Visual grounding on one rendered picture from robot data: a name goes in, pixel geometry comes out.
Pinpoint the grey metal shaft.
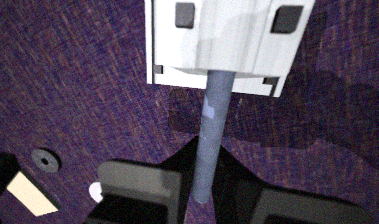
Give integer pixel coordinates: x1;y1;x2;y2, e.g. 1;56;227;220
191;70;236;204

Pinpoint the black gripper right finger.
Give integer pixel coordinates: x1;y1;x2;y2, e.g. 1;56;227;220
211;145;374;224

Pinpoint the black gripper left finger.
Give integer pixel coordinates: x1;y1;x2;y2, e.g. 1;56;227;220
97;135;199;224

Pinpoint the white flat washer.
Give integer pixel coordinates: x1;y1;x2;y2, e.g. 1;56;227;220
89;179;102;203

